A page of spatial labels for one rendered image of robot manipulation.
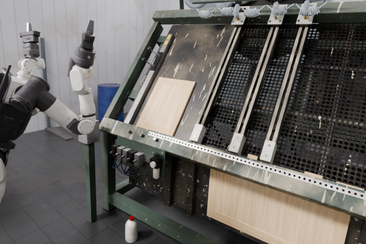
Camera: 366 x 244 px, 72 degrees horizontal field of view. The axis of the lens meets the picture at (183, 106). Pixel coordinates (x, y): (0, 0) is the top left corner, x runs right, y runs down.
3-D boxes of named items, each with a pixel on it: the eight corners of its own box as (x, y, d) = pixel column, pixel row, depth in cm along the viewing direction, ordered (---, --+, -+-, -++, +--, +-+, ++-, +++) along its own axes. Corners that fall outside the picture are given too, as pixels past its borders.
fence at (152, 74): (126, 124, 216) (123, 122, 212) (170, 36, 245) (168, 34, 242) (130, 125, 213) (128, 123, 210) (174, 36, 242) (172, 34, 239)
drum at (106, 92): (113, 116, 551) (112, 81, 533) (129, 121, 523) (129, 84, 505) (92, 121, 510) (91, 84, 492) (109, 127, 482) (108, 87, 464)
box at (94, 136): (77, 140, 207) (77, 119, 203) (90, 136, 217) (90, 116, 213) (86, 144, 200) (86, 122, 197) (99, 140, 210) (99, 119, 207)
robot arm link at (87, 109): (94, 93, 125) (100, 130, 130) (90, 90, 133) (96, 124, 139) (71, 98, 120) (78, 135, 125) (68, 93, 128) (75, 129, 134)
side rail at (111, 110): (111, 121, 234) (103, 116, 225) (159, 29, 268) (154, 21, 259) (115, 122, 230) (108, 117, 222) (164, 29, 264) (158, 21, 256)
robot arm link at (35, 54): (44, 52, 165) (46, 69, 165) (25, 53, 162) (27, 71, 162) (40, 48, 155) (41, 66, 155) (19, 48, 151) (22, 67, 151)
